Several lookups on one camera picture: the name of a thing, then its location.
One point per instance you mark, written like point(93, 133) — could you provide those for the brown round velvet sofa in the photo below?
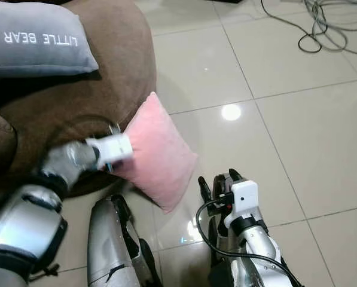
point(106, 54)

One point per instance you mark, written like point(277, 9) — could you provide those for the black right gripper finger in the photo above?
point(233, 176)
point(206, 189)

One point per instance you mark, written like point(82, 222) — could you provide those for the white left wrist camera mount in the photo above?
point(112, 149)

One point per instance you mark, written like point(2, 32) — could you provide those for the grey little bear pillow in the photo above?
point(40, 60)

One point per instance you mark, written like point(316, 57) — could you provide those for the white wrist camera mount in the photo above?
point(112, 149)
point(245, 197)

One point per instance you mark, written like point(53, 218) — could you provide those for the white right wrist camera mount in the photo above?
point(245, 197)

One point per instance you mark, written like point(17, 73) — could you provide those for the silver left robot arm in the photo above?
point(23, 221)

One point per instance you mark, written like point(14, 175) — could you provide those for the silver left robot leg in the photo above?
point(109, 245)

